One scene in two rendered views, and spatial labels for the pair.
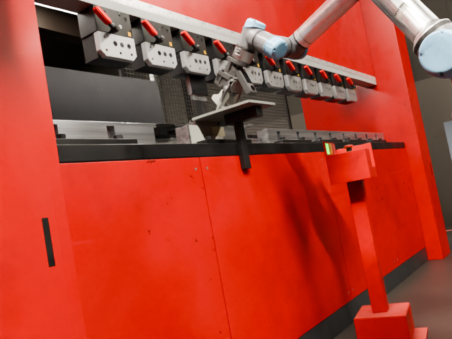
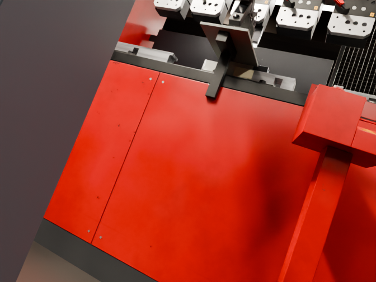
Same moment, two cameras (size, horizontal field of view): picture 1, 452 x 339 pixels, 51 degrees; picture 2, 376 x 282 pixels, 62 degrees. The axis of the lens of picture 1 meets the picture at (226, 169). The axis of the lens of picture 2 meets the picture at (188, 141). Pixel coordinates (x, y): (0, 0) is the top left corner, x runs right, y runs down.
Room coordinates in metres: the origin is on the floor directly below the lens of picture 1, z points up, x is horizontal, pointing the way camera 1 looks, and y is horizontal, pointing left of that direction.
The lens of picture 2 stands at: (1.50, -1.18, 0.47)
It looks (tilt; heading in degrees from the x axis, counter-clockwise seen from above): 6 degrees up; 77
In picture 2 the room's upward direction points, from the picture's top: 21 degrees clockwise
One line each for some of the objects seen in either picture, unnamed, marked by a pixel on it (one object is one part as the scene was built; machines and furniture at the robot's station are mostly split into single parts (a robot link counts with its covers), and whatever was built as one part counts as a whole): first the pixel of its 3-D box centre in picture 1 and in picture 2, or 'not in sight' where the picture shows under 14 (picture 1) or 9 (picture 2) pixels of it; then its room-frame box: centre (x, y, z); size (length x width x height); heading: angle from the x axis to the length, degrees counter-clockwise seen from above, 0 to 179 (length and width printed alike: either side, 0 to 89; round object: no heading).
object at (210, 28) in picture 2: (233, 111); (231, 45); (1.77, -0.07, 1.00); 0.26 x 0.18 x 0.01; 54
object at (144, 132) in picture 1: (92, 138); (128, 55); (1.41, 0.38, 0.92); 0.50 x 0.06 x 0.10; 144
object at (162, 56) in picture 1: (151, 48); (211, 3); (1.68, 0.18, 1.26); 0.15 x 0.09 x 0.17; 144
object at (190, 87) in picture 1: (197, 88); (248, 36); (1.86, 0.05, 1.13); 0.10 x 0.02 x 0.10; 144
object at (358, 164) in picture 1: (350, 159); (347, 117); (2.00, -0.52, 0.75); 0.20 x 0.16 x 0.18; 155
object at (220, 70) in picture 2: (247, 138); (218, 67); (1.75, -0.10, 0.88); 0.14 x 0.04 x 0.22; 54
